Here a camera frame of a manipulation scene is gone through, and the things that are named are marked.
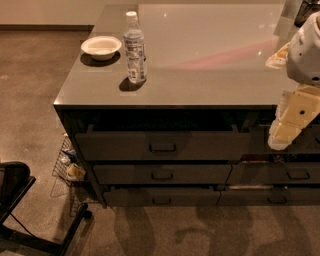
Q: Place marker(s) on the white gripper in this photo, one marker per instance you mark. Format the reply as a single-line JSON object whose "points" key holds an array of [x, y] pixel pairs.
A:
{"points": [[306, 53]]}

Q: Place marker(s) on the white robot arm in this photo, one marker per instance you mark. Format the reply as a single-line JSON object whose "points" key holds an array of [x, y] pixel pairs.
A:
{"points": [[301, 56]]}

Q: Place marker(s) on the grey drawer cabinet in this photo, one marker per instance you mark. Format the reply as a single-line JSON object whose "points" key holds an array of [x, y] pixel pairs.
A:
{"points": [[206, 72]]}

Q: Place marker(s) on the dark container on counter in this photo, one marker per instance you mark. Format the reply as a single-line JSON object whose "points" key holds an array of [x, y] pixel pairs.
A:
{"points": [[307, 8]]}

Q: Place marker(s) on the clear plastic water bottle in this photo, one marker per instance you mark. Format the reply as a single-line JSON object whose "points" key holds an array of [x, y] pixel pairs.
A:
{"points": [[134, 46]]}

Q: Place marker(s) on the white bowl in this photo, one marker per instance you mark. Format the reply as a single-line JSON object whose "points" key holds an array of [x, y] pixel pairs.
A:
{"points": [[101, 48]]}

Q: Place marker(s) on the wire mesh basket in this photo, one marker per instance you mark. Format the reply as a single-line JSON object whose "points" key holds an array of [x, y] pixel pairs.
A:
{"points": [[74, 191]]}

